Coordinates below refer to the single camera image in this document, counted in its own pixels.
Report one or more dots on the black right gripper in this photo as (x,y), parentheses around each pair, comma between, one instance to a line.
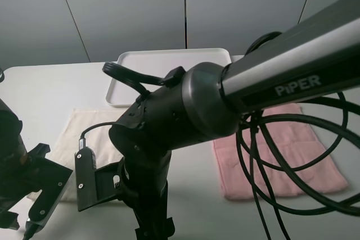
(144,188)

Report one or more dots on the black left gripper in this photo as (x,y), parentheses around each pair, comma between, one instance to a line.
(20,175)

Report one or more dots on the cream white towel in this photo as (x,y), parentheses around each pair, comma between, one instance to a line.
(64,150)

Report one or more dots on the pink towel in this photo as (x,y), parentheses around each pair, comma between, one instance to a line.
(299,145)

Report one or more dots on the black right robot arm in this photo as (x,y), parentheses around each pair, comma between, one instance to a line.
(319,56)

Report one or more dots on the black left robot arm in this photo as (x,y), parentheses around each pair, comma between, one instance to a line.
(11,128)

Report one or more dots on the white rectangular plastic tray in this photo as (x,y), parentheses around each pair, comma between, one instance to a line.
(159,63)

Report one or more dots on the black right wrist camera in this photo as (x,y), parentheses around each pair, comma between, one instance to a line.
(95,186)

